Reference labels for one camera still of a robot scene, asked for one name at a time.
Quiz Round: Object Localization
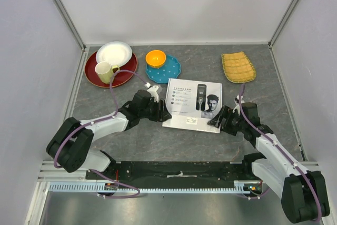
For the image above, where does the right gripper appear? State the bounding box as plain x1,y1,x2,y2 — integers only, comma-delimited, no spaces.
206,105,246,136

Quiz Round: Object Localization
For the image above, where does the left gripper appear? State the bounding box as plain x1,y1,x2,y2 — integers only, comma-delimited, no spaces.
139,97,172,122

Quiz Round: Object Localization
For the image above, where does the white cardboard box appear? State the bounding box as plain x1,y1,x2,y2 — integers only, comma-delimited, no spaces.
162,79,222,133

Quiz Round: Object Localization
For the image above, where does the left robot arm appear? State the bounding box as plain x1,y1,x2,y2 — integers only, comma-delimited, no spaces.
46,85,172,179

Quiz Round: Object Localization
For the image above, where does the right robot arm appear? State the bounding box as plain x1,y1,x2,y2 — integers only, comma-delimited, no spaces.
208,102,330,223

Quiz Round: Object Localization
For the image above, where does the red round plate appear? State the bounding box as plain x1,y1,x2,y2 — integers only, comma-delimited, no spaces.
84,50,138,88

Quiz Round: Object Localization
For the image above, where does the blue dotted plate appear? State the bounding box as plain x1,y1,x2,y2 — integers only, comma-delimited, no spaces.
146,55,181,84

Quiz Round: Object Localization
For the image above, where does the orange bowl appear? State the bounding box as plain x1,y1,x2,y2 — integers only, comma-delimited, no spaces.
145,50,166,69

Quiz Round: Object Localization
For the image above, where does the cream mug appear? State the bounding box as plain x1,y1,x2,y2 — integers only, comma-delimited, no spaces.
95,61,120,84

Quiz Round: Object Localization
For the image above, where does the white paper plate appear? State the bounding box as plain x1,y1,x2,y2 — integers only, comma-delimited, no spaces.
96,41,132,67

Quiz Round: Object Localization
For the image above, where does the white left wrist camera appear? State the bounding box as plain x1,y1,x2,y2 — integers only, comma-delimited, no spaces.
144,82,162,97

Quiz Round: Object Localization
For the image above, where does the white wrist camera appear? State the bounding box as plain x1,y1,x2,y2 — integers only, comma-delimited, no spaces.
144,82,162,97
233,95,244,115

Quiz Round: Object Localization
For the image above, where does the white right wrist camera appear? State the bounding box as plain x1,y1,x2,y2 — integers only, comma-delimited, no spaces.
233,95,244,115

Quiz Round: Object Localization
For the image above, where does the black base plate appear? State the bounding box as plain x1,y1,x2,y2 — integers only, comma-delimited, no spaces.
102,161,261,188

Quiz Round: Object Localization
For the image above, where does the left aluminium frame post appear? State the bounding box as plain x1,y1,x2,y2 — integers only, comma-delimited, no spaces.
52,0,86,51

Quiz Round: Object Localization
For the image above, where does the aluminium frame post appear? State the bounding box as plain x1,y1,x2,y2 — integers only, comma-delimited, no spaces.
52,0,86,51
268,0,300,49

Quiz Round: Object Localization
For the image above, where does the right aluminium frame post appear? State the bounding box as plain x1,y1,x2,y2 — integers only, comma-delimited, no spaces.
268,0,300,49

